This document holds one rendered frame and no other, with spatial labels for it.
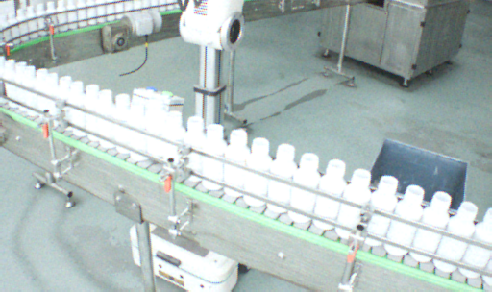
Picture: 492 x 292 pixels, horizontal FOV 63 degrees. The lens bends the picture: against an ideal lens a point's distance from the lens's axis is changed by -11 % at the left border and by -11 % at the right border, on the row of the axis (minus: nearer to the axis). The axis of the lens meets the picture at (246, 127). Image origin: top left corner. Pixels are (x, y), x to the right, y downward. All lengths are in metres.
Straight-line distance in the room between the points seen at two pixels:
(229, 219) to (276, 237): 0.13
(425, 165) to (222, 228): 0.78
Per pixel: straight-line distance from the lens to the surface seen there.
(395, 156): 1.59
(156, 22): 2.57
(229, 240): 1.15
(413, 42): 4.57
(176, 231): 1.15
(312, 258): 1.06
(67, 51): 2.48
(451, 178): 1.61
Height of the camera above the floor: 1.67
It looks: 29 degrees down
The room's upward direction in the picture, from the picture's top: 4 degrees clockwise
